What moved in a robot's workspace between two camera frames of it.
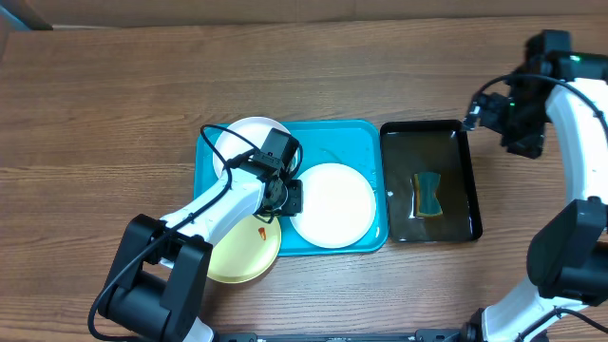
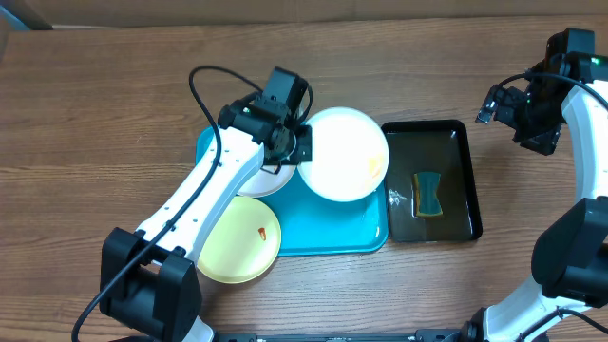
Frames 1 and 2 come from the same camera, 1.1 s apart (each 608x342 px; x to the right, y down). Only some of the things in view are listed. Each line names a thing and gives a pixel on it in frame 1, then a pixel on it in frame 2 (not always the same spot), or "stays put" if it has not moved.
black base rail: [419, 335] stays put
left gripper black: [295, 205] -> [306, 139]
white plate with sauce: [338, 205] -> [350, 155]
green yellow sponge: [427, 202] stays put
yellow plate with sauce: [245, 251] stays put
